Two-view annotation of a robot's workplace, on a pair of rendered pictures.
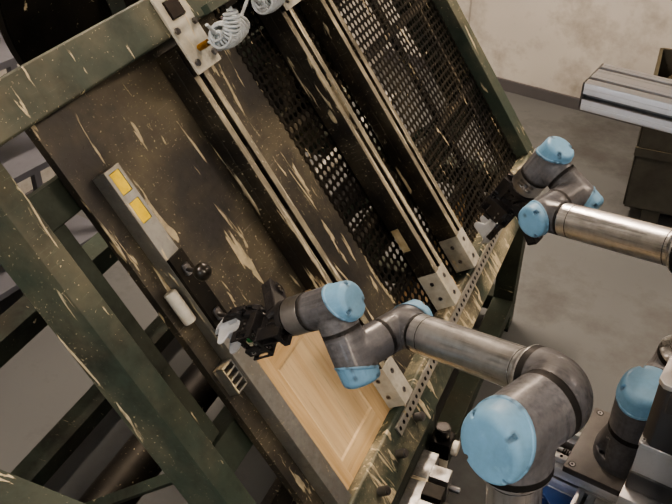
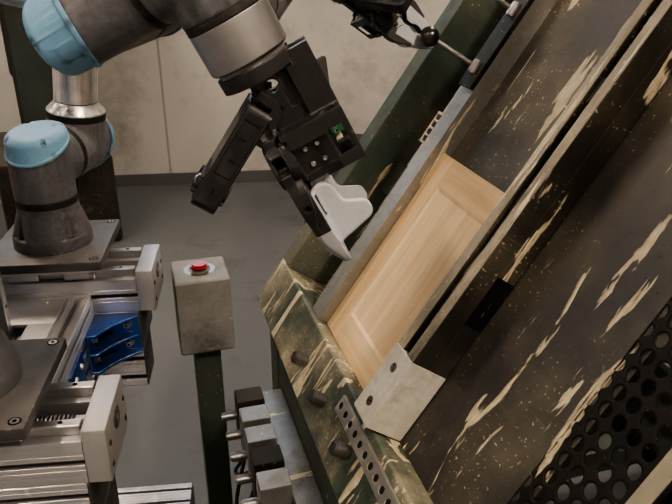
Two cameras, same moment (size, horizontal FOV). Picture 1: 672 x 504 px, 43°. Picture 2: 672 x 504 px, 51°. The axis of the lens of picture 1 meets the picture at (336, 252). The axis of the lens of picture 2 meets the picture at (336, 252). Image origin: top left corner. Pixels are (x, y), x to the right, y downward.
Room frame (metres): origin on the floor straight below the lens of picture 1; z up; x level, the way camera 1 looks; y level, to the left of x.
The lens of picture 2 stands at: (2.30, -0.79, 1.61)
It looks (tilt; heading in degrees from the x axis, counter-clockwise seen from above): 24 degrees down; 141
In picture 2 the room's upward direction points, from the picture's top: straight up
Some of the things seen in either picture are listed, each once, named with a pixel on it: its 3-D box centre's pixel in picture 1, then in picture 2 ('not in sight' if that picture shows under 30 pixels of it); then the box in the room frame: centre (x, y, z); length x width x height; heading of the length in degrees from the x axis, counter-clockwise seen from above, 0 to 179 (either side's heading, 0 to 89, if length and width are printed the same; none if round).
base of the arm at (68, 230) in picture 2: not in sight; (50, 218); (0.92, -0.41, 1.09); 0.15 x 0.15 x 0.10
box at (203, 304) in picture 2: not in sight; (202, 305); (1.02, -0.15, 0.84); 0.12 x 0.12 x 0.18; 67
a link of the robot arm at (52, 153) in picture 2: not in sight; (42, 160); (0.92, -0.41, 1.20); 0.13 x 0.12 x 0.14; 131
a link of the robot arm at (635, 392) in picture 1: (644, 402); not in sight; (1.35, -0.68, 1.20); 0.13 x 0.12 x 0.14; 134
